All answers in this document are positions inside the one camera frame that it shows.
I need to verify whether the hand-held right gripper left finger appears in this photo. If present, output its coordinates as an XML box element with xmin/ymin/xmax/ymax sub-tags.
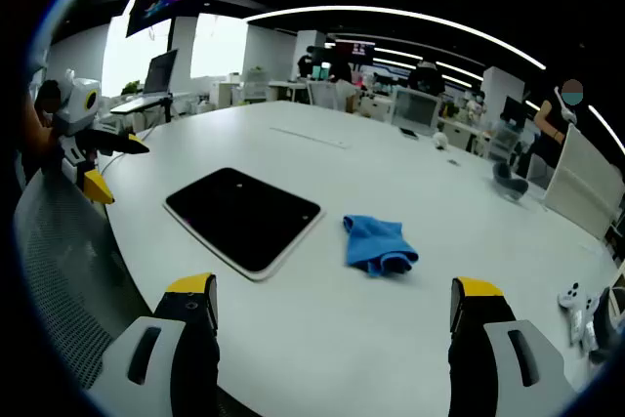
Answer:
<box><xmin>89</xmin><ymin>271</ymin><xmax>221</xmax><ymax>417</ymax></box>

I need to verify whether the white game controller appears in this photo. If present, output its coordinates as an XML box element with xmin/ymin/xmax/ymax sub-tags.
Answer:
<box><xmin>559</xmin><ymin>282</ymin><xmax>600</xmax><ymax>345</ymax></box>

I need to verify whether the blue cleaning cloth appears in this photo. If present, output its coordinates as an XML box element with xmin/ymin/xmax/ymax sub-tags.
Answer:
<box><xmin>343</xmin><ymin>214</ymin><xmax>420</xmax><ymax>277</ymax></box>

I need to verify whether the white mesh office chair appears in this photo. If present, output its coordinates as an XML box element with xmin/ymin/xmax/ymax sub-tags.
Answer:
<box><xmin>241</xmin><ymin>67</ymin><xmax>270</xmax><ymax>104</ymax></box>

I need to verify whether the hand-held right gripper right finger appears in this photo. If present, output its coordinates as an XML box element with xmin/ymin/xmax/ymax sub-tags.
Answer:
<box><xmin>447</xmin><ymin>275</ymin><xmax>581</xmax><ymax>417</ymax></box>

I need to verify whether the wall display screen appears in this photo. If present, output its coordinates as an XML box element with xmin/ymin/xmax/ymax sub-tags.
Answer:
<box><xmin>334</xmin><ymin>40</ymin><xmax>376</xmax><ymax>66</ymax></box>

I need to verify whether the dark grey object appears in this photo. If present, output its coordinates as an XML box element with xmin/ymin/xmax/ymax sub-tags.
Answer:
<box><xmin>491</xmin><ymin>161</ymin><xmax>530</xmax><ymax>201</ymax></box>

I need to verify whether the white monitor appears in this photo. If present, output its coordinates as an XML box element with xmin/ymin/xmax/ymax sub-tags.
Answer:
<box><xmin>390</xmin><ymin>88</ymin><xmax>440</xmax><ymax>138</ymax></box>

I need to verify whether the black glass tablet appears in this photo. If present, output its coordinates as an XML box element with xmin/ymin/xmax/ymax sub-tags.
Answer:
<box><xmin>163</xmin><ymin>166</ymin><xmax>326</xmax><ymax>282</ymax></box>

